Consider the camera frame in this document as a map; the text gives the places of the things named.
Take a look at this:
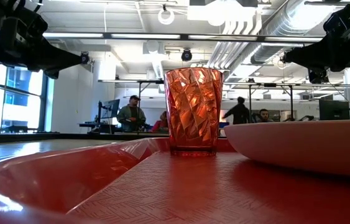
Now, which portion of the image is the red faceted plastic cup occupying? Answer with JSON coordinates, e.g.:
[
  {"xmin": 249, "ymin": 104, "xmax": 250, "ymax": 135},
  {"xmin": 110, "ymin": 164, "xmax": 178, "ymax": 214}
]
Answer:
[{"xmin": 163, "ymin": 67, "xmax": 224, "ymax": 157}]

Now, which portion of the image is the black workstation frame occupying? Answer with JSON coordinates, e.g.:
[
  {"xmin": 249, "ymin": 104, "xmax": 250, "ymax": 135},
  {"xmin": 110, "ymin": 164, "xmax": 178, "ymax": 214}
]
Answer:
[
  {"xmin": 248, "ymin": 83, "xmax": 295, "ymax": 123},
  {"xmin": 137, "ymin": 80, "xmax": 167, "ymax": 133}
]

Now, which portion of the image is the large black monitor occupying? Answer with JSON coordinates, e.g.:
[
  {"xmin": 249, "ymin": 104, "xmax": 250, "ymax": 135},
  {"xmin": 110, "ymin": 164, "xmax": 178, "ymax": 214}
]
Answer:
[{"xmin": 318, "ymin": 99, "xmax": 350, "ymax": 121}]

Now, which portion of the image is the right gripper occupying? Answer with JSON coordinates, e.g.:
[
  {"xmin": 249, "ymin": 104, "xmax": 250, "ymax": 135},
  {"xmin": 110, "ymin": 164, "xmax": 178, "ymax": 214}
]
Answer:
[{"xmin": 281, "ymin": 4, "xmax": 350, "ymax": 84}]

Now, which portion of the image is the red plastic tray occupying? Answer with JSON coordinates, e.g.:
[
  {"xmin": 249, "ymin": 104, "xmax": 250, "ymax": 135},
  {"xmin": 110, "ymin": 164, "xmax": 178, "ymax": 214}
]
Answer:
[{"xmin": 0, "ymin": 138, "xmax": 350, "ymax": 224}]

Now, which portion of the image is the white coiled cable ring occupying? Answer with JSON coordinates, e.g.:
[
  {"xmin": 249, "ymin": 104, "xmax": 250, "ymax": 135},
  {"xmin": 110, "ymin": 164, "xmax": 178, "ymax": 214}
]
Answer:
[{"xmin": 157, "ymin": 7, "xmax": 176, "ymax": 26}]

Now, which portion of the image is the black ceiling spotlight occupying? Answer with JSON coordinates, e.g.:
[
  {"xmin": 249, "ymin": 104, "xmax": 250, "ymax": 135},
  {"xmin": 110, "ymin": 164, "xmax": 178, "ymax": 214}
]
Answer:
[
  {"xmin": 180, "ymin": 48, "xmax": 193, "ymax": 62},
  {"xmin": 79, "ymin": 50, "xmax": 91, "ymax": 65}
]

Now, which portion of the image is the person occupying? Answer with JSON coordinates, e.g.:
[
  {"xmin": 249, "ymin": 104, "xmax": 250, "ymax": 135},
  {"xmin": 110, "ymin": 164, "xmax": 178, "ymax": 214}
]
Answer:
[
  {"xmin": 150, "ymin": 110, "xmax": 170, "ymax": 133},
  {"xmin": 116, "ymin": 95, "xmax": 147, "ymax": 133},
  {"xmin": 222, "ymin": 96, "xmax": 251, "ymax": 126},
  {"xmin": 256, "ymin": 108, "xmax": 275, "ymax": 123}
]

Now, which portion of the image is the black aluminium table frame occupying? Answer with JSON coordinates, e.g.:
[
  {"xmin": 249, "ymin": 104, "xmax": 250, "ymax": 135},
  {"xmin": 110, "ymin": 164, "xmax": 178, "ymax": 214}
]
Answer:
[{"xmin": 0, "ymin": 131, "xmax": 170, "ymax": 141}]

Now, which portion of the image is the large window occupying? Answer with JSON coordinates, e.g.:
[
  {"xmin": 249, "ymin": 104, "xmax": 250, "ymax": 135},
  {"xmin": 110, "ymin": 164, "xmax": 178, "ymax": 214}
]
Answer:
[{"xmin": 0, "ymin": 62, "xmax": 49, "ymax": 133}]

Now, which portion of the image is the peach round plate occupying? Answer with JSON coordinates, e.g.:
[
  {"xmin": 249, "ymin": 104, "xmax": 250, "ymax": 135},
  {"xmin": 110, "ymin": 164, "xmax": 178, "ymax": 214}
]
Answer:
[{"xmin": 223, "ymin": 119, "xmax": 350, "ymax": 179}]

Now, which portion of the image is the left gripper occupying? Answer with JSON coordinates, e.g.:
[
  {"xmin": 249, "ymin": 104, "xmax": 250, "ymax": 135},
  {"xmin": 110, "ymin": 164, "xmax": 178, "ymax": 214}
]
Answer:
[{"xmin": 0, "ymin": 10, "xmax": 83, "ymax": 80}]

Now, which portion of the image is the tilted black monitor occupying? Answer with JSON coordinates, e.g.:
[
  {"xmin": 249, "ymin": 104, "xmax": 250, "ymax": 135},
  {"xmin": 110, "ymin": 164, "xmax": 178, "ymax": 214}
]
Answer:
[{"xmin": 98, "ymin": 98, "xmax": 121, "ymax": 121}]

